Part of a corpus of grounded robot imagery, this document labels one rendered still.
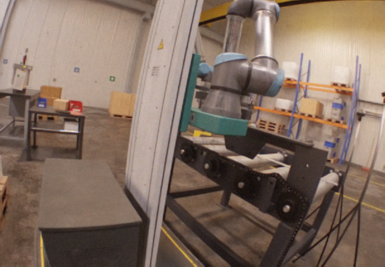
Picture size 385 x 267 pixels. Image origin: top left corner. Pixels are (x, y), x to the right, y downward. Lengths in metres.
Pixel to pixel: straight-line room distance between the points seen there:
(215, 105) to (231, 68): 0.14
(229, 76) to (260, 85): 0.12
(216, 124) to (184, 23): 0.38
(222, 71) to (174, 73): 0.17
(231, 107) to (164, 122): 0.24
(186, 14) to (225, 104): 0.36
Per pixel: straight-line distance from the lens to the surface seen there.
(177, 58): 0.71
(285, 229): 1.09
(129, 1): 11.48
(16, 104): 4.75
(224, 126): 0.65
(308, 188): 1.01
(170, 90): 0.70
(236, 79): 0.70
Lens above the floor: 1.25
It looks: 6 degrees down
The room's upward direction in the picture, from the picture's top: 11 degrees clockwise
